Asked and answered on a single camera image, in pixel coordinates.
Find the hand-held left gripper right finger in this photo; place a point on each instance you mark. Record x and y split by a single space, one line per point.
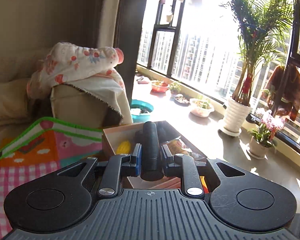
165 160

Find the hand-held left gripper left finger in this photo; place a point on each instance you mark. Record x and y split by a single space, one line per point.
138 160

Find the black cylinder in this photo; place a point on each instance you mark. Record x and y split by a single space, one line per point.
151 150

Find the yellow toy corn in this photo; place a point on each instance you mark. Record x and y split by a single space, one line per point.
123 148

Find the packaged bread bun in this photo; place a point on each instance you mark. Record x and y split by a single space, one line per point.
176 145

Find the pink cardboard box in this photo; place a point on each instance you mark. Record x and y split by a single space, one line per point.
110 140

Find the blue basin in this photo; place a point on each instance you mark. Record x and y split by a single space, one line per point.
141 115

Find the small orange toy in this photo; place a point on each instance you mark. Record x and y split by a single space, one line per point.
203 183

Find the dark shallow dish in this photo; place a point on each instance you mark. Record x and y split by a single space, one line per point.
182 101

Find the white planter bowl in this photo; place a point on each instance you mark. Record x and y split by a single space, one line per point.
202 110

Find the red basin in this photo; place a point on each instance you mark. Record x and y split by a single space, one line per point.
160 87

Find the small potted plant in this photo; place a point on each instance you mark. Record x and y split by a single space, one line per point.
175 87

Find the beige fringed towel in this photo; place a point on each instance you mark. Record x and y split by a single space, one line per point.
102 90

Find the palm plant in white pot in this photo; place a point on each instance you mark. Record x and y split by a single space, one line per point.
236 115

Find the beige sofa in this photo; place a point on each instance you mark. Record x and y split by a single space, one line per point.
72 105

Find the pink orchid in pot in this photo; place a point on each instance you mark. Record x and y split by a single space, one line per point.
258 147

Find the colourful play mat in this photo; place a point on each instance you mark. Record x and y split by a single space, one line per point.
27 160

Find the floral quilt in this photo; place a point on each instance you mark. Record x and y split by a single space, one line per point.
72 60

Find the dark curtain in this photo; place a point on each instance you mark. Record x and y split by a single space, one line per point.
130 30

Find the brown hanging garment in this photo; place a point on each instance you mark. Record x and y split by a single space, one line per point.
277 82

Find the beige blanket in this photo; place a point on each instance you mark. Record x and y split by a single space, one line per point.
7 102

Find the black window frame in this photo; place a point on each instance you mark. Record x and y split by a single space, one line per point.
175 27

